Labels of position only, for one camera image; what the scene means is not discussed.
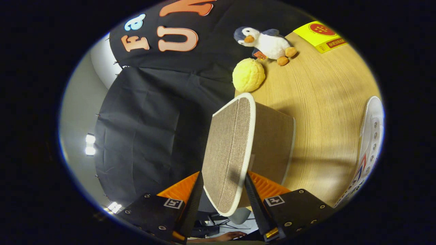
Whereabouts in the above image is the yellow bumpy plush ball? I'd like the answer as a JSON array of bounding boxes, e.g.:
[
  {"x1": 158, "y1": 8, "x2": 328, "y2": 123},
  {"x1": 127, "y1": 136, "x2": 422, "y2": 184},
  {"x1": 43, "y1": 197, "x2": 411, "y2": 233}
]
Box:
[{"x1": 232, "y1": 58, "x2": 266, "y2": 93}]

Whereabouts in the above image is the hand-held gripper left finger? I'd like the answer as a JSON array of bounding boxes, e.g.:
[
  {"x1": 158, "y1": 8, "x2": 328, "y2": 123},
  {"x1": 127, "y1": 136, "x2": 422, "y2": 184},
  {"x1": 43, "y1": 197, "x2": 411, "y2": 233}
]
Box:
[{"x1": 118, "y1": 171, "x2": 204, "y2": 245}]

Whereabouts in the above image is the grey chair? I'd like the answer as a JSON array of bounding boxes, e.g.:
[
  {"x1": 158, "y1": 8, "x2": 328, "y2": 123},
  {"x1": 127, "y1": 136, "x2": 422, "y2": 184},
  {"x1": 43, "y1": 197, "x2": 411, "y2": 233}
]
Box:
[{"x1": 198, "y1": 191, "x2": 252, "y2": 226}]

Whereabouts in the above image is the black backdrop cloth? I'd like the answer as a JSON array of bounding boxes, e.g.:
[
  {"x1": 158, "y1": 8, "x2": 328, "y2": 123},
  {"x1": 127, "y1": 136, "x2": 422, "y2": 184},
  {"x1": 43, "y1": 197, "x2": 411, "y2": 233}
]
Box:
[{"x1": 95, "y1": 0, "x2": 317, "y2": 208}]

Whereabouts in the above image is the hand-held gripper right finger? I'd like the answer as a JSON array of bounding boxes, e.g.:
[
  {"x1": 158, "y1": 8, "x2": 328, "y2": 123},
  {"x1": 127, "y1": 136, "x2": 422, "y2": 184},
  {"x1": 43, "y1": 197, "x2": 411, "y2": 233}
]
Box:
[{"x1": 244, "y1": 170, "x2": 336, "y2": 243}]

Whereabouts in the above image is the beige fabric storage box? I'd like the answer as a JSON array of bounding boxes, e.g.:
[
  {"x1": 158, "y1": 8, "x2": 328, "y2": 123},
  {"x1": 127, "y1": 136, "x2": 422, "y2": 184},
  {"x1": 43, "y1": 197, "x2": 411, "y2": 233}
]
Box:
[{"x1": 202, "y1": 93, "x2": 296, "y2": 217}]

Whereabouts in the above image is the white canvas shoe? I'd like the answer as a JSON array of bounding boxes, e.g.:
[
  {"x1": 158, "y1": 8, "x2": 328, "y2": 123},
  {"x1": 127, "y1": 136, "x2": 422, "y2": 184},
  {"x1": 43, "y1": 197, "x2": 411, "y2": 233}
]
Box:
[{"x1": 334, "y1": 96, "x2": 385, "y2": 208}]

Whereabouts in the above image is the plush penguin toy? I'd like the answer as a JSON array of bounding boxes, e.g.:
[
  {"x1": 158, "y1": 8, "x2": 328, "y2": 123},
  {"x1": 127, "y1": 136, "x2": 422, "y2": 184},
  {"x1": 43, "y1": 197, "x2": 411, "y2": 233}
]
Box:
[{"x1": 234, "y1": 27, "x2": 297, "y2": 66}]

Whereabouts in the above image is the yellow book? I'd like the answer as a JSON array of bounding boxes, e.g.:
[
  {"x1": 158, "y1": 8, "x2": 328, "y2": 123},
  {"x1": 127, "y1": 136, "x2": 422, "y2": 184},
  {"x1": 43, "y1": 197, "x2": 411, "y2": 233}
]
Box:
[{"x1": 293, "y1": 20, "x2": 348, "y2": 54}]

